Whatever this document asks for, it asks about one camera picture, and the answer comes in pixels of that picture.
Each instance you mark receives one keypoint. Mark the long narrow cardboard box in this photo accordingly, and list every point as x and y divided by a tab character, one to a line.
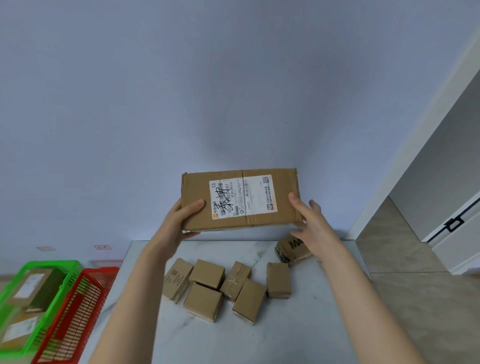
195	187

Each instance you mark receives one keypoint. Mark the yellow-taped cardboard box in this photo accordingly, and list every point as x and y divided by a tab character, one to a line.
22	330

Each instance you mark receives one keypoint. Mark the black door latch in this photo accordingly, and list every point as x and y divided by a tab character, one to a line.
453	224

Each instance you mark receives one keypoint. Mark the person's right forearm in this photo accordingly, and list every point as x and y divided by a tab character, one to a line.
367	311

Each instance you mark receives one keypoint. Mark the person's left hand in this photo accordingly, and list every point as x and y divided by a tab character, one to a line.
170	236

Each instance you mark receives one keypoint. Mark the person's right hand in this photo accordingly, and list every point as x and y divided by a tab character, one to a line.
320	232

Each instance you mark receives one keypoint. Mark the green plastic basket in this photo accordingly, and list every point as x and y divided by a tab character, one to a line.
48	264

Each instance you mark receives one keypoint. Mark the person's left forearm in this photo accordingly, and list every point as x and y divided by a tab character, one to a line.
131	311

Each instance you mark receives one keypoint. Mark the pile of brown cardboard boxes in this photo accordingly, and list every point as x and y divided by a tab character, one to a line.
206	273

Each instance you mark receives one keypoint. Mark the white door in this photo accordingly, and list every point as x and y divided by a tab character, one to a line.
457	247

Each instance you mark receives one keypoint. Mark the red-framed wall label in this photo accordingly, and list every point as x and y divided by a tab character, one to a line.
45	248
102	247

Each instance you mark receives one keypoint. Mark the red plastic basket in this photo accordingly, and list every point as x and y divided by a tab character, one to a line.
97	270

